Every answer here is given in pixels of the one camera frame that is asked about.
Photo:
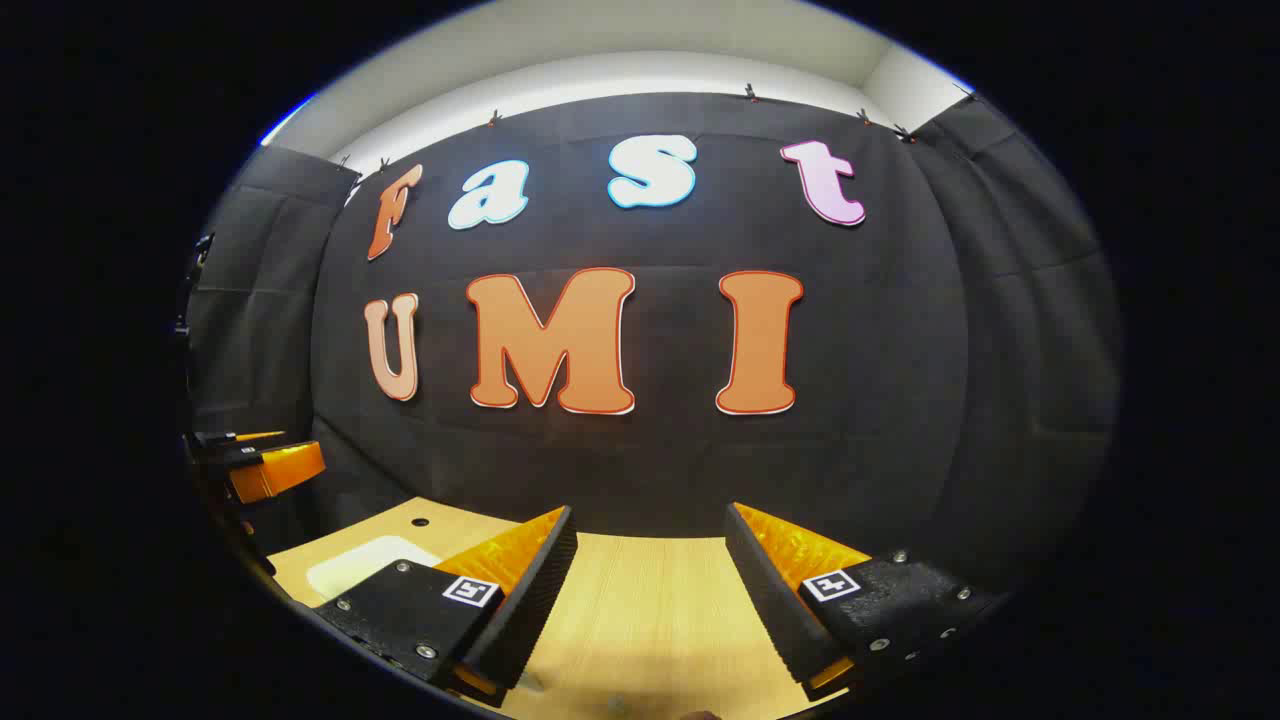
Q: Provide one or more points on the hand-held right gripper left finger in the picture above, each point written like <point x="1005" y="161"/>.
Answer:
<point x="535" y="590"/>

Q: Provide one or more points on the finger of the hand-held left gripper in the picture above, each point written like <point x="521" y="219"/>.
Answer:
<point x="255" y="437"/>
<point x="285" y="470"/>

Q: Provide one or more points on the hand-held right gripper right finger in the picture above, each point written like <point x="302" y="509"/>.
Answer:
<point x="765" y="590"/>

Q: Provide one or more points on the pale yellow suitcase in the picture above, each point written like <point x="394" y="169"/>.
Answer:
<point x="360" y="565"/>

